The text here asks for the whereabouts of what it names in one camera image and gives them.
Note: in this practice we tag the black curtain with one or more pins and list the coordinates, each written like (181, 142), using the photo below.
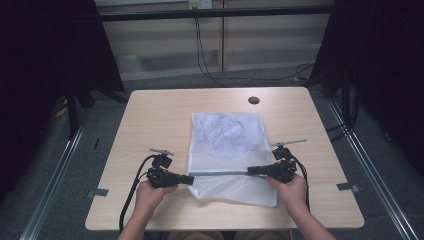
(383, 66)
(43, 66)

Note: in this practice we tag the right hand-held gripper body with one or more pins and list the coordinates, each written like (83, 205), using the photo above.
(283, 170)

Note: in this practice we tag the white mesh laundry bag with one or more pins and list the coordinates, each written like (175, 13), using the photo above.
(230, 156)

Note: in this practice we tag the person's leg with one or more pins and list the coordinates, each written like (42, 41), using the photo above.
(263, 236)
(196, 236)

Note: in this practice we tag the grey tape strip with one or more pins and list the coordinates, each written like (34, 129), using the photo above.
(348, 187)
(97, 192)

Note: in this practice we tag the small black floor strip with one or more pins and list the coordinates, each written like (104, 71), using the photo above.
(96, 143)

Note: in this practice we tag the person's left leg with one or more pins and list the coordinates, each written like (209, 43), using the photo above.
(196, 236)

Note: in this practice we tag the black metal stand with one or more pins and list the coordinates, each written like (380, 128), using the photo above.
(71, 113)

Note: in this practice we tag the white wall socket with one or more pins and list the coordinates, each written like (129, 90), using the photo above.
(200, 3)

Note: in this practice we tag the white cloth inside bag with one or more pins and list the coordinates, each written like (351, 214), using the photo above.
(226, 131)

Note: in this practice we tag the person's left hand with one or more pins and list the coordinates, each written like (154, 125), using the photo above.
(148, 200)

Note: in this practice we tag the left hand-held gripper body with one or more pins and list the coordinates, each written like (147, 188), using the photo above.
(161, 178)

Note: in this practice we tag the person's right hand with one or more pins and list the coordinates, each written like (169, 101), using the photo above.
(293, 195)

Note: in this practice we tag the black horizontal bar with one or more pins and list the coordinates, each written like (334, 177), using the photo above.
(216, 13)

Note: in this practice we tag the person's right leg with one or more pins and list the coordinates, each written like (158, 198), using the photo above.
(263, 236)

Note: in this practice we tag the metal floor rail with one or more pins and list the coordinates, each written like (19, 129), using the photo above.
(50, 190)
(373, 176)

